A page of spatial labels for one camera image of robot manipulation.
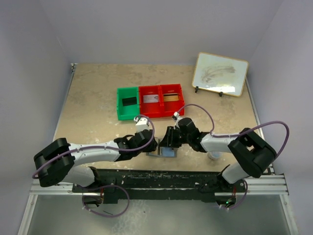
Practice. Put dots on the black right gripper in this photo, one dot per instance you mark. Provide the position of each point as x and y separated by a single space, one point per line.
168 140

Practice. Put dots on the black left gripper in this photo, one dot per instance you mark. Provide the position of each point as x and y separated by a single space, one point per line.
151 149

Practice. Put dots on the grey leather card holder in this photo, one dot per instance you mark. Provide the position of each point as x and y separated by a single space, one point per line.
157 153

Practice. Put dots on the green bin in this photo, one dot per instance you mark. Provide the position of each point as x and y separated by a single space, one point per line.
127 112

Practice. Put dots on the red bin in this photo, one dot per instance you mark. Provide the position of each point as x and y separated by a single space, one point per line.
168 108
152 110

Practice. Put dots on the gold credit card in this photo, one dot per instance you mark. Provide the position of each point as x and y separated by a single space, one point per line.
170 94

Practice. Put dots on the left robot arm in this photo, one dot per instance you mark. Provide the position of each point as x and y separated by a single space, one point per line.
59 161

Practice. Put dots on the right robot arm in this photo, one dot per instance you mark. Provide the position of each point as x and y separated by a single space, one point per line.
252 153

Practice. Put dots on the blue credit card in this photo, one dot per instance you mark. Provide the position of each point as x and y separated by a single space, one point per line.
168 152

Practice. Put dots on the gold card in bin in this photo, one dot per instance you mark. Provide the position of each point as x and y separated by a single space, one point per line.
171 98

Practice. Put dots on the black card in bin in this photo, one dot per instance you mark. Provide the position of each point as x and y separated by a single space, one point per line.
129 101

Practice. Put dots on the silver card in bin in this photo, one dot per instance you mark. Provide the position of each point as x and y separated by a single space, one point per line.
150 98

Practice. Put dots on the small clear cup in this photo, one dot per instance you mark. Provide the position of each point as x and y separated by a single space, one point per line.
214 155

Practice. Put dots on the black whiteboard stand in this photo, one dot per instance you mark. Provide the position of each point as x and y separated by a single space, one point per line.
197 89

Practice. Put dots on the yellow framed whiteboard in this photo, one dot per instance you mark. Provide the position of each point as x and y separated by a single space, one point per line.
216 73

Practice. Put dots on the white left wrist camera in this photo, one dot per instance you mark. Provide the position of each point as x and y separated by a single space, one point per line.
141 124

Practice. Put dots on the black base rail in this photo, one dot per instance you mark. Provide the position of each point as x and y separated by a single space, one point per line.
204 186

